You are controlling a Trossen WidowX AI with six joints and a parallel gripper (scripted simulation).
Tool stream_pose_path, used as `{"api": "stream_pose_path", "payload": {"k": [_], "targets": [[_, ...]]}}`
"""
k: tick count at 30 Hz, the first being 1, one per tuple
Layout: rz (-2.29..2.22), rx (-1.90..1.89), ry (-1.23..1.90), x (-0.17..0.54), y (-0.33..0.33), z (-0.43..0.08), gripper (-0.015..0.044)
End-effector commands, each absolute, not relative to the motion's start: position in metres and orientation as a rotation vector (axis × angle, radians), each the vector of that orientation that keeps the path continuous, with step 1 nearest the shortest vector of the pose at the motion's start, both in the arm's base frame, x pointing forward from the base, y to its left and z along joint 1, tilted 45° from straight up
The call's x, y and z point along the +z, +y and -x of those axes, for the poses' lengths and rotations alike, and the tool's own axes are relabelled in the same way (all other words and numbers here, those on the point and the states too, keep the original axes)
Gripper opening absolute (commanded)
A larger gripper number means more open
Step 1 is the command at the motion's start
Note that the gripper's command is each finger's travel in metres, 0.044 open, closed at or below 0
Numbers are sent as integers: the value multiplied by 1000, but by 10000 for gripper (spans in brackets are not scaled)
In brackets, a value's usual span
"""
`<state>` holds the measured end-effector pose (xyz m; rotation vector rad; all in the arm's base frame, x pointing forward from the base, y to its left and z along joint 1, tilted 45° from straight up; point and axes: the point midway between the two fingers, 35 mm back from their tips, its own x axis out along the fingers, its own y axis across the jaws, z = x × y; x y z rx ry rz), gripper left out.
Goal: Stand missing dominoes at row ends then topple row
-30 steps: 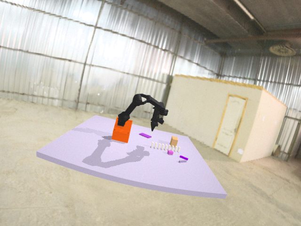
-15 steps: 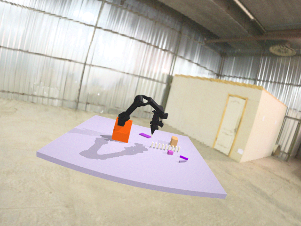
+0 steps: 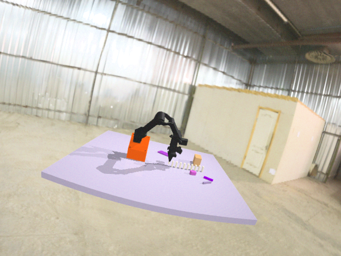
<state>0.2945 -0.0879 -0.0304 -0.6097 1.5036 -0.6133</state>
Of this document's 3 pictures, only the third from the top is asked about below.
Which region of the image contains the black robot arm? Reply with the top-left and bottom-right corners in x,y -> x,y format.
133,111 -> 188,154

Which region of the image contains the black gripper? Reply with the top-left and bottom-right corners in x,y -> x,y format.
167,143 -> 177,162

